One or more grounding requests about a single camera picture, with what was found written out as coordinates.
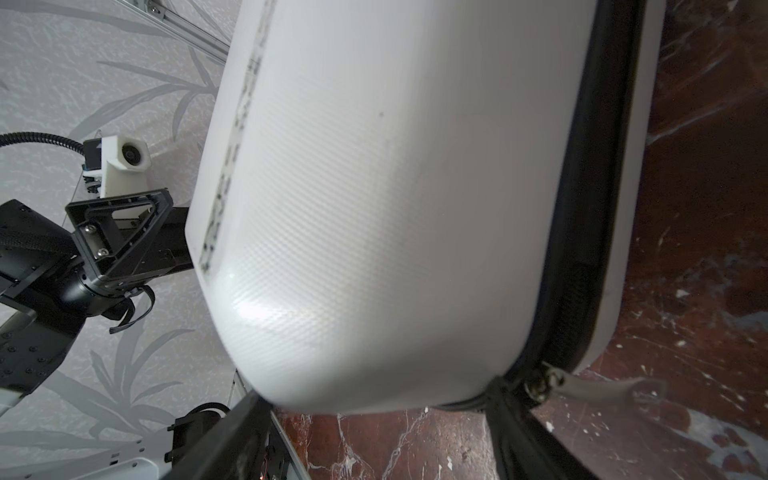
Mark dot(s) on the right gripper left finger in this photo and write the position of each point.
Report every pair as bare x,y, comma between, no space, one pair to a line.
216,442

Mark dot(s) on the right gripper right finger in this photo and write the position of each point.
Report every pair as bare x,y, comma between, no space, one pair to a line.
522,446

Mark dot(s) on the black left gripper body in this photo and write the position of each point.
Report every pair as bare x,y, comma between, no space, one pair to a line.
123,243

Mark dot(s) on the black and white suitcase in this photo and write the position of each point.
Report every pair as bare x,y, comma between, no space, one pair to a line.
400,201

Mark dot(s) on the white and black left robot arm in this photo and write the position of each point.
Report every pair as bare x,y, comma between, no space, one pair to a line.
53,279

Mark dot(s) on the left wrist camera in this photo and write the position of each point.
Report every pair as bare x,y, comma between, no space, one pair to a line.
115,166

